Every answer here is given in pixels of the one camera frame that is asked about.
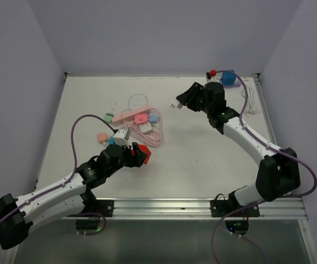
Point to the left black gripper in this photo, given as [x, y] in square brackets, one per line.
[136, 160]

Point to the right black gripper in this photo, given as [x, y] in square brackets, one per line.
[188, 97]

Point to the red cube adapter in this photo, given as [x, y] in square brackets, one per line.
[146, 154]

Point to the white plug adapter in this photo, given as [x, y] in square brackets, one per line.
[145, 128]

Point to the blue plug adapter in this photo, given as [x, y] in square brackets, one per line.
[111, 141]

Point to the pink plug adapter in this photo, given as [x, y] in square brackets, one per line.
[140, 119]

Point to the light blue plug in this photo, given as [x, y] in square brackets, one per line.
[153, 118]

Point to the pink power strip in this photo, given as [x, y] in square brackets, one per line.
[130, 115]

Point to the salmon charger plug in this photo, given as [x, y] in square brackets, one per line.
[102, 138]

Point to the green plug adapter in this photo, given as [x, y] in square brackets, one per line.
[108, 117]

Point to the white usb charger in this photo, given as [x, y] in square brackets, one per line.
[176, 105]

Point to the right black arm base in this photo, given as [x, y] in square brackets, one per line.
[221, 206]

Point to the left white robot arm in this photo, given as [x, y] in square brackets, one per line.
[19, 216]

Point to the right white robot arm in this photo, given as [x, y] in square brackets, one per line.
[278, 172]

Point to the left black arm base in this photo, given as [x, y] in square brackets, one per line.
[92, 220]

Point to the blue cube adapter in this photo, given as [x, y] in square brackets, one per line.
[228, 78]

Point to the purple power strip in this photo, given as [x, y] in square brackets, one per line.
[236, 83]

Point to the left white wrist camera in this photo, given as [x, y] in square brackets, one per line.
[121, 137]

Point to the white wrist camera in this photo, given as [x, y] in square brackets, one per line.
[212, 79]
[121, 137]

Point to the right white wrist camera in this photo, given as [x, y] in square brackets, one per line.
[212, 79]

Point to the aluminium front rail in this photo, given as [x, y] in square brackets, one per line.
[161, 209]

